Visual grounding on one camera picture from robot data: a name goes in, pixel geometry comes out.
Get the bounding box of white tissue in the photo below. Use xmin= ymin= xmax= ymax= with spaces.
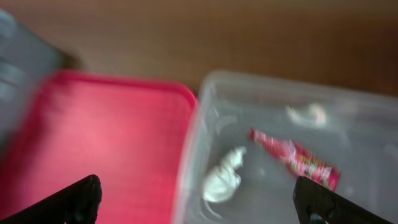
xmin=202 ymin=146 xmax=247 ymax=203

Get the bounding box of red plastic tray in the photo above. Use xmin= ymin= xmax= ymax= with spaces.
xmin=1 ymin=70 xmax=197 ymax=224

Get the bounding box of clear plastic bin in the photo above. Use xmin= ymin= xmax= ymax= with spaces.
xmin=174 ymin=72 xmax=397 ymax=223

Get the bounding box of grey dishwasher rack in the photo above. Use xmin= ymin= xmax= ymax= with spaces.
xmin=1 ymin=9 xmax=65 ymax=149

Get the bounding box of red snack wrapper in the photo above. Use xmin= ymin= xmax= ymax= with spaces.
xmin=249 ymin=128 xmax=341 ymax=191

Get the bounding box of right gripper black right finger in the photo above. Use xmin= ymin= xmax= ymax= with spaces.
xmin=293 ymin=175 xmax=395 ymax=224

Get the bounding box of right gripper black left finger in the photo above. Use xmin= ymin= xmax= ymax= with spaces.
xmin=1 ymin=174 xmax=102 ymax=224

